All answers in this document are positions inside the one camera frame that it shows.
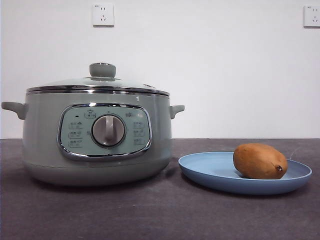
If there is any glass lid with green knob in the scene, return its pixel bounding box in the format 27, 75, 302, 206
26, 62, 171, 97

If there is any brown potato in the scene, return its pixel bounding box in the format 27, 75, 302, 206
233, 143, 289, 180

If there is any light blue round plate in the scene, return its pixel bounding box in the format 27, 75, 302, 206
177, 151, 313, 195

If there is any pale green electric steamer pot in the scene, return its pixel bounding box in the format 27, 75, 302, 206
1, 89, 186, 187

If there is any white wall power outlet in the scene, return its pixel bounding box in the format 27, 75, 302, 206
303, 5, 320, 28
92, 3, 115, 27

